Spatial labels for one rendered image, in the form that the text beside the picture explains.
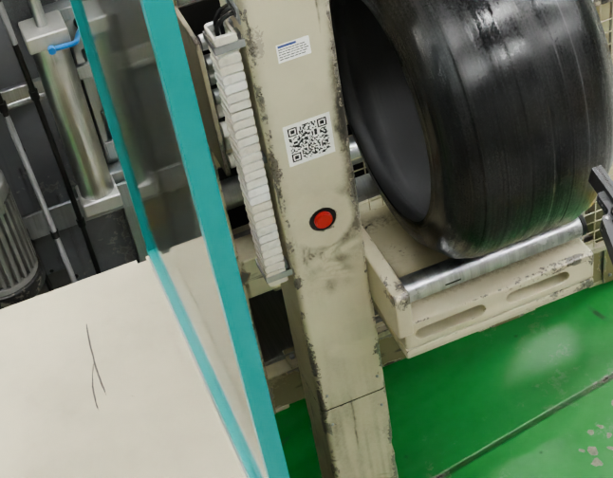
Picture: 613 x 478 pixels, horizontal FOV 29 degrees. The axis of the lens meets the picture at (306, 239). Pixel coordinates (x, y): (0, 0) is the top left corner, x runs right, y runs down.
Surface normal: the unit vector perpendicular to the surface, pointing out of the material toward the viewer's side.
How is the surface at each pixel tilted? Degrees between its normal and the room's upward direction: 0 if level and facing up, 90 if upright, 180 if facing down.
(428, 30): 52
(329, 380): 90
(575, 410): 0
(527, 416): 0
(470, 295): 0
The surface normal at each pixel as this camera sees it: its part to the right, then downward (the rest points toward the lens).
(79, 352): -0.14, -0.74
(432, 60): -0.51, 0.14
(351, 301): 0.36, 0.58
